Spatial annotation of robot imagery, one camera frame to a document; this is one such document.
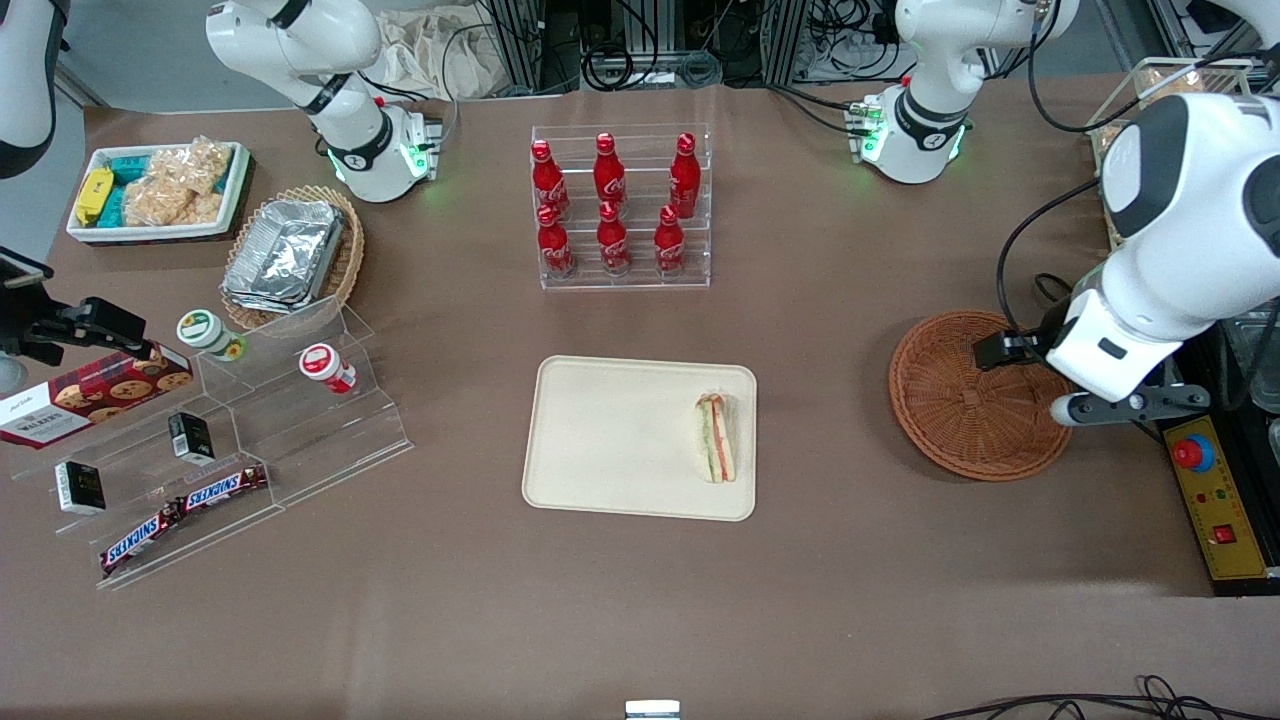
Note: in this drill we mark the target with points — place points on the triangle sandwich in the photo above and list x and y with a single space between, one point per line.
716 440

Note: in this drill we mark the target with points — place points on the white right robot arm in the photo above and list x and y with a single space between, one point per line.
350 60

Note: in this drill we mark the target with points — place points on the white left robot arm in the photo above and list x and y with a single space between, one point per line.
940 60

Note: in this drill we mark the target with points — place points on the brown wicker basket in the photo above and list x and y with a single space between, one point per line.
960 420

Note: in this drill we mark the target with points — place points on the light wicker basket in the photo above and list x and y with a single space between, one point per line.
350 260

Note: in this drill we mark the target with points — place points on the beige plastic tray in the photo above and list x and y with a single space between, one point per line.
620 440

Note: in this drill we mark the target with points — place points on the green lid cup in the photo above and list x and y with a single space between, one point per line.
200 328

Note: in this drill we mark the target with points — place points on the red cookie box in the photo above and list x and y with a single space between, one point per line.
90 400

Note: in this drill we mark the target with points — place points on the white rectangular bin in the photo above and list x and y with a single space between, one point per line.
160 233

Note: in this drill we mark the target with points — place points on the teal snack packet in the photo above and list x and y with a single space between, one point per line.
113 207
130 168

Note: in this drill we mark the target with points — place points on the small black box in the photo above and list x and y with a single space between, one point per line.
80 487
190 437

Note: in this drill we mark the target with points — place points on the yellow snack packet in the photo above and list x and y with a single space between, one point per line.
93 195

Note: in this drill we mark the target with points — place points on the clear bag rice crackers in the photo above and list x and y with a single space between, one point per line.
175 185

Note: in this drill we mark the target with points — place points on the stacked aluminium foil trays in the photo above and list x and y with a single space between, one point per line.
285 255

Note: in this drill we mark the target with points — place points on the snickers chocolate bar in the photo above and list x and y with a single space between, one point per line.
140 540
222 488

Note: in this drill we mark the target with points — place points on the red lid cup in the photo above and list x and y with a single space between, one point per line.
320 362

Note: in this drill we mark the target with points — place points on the red emergency stop button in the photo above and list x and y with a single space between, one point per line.
1193 454

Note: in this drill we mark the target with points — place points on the clear acrylic step display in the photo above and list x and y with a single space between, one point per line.
300 440

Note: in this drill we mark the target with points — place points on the clear plastic container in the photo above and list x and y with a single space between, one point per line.
1255 360

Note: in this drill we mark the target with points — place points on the yellow black control box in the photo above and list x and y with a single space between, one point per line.
1215 500

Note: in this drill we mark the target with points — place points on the clear bag fried snacks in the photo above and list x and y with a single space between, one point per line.
1170 85

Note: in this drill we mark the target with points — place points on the red cola bottle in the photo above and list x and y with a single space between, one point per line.
608 175
549 185
684 180
613 245
556 250
669 245

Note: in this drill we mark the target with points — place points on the clear acrylic bottle rack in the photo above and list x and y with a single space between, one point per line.
645 200

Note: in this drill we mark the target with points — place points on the beige cloth bag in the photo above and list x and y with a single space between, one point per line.
430 55

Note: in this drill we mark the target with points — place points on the aluminium frame post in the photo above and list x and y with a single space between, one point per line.
515 45
785 40

